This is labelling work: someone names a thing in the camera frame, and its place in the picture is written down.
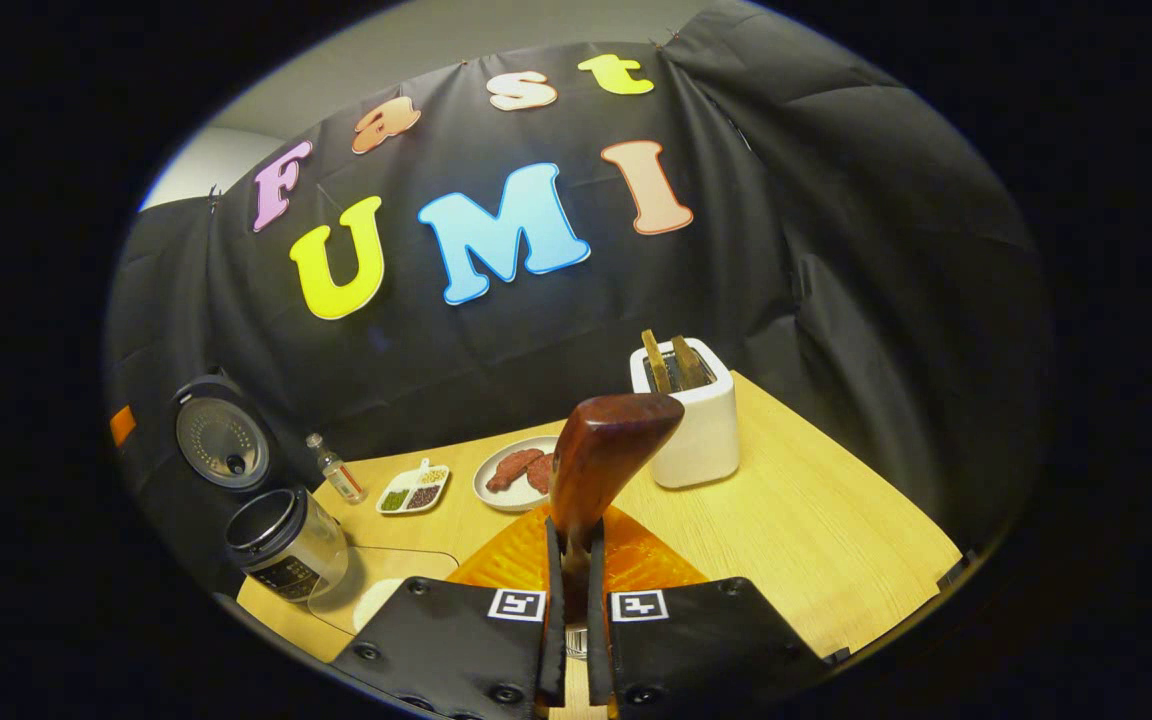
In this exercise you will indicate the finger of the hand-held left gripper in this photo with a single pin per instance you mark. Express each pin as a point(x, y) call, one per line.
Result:
point(122, 426)

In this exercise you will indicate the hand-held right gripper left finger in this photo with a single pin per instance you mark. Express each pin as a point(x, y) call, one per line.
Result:
point(553, 650)

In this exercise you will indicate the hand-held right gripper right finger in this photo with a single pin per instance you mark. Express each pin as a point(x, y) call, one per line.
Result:
point(598, 650)

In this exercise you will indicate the grey rice cooker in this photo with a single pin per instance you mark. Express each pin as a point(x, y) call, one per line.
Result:
point(286, 540)

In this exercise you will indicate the brown wooden spoon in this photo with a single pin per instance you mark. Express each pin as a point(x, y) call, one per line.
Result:
point(601, 450)

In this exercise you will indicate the white round plate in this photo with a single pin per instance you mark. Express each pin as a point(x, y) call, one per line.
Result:
point(496, 495)

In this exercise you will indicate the red meat piece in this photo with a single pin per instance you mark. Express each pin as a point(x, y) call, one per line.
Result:
point(513, 468)
point(540, 472)

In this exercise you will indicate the white divided bean dish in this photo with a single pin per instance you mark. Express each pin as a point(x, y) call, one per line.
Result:
point(414, 490)

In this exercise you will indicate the clear glass bottle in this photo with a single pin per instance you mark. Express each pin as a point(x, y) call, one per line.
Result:
point(339, 475)

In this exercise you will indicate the white toaster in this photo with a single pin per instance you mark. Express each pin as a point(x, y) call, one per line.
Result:
point(701, 430)

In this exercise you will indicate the brown bread slice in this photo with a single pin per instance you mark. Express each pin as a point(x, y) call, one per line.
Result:
point(691, 362)
point(655, 362)

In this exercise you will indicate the black backdrop cloth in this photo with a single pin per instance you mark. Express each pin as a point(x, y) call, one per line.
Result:
point(836, 250)

